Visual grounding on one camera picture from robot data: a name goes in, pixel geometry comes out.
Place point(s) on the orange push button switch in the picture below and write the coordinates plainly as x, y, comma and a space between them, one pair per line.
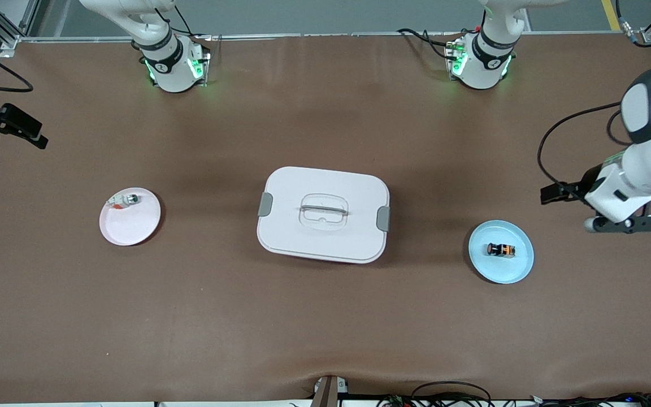
500, 250

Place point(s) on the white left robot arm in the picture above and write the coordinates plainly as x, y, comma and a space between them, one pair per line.
486, 62

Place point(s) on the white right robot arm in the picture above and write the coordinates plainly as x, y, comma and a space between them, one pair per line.
170, 65

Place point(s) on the light blue round plate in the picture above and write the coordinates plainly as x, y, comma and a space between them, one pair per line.
500, 271

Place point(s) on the pale pink round plate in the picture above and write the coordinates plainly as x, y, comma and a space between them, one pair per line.
127, 229

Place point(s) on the white lidded box grey clips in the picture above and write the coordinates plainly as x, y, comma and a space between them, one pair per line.
303, 237

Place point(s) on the brown table mat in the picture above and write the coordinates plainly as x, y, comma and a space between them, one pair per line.
325, 328

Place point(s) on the green push button switch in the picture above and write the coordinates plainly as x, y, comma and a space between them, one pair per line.
130, 199

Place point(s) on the aluminium table edge rail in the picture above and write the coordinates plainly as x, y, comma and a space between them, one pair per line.
331, 34

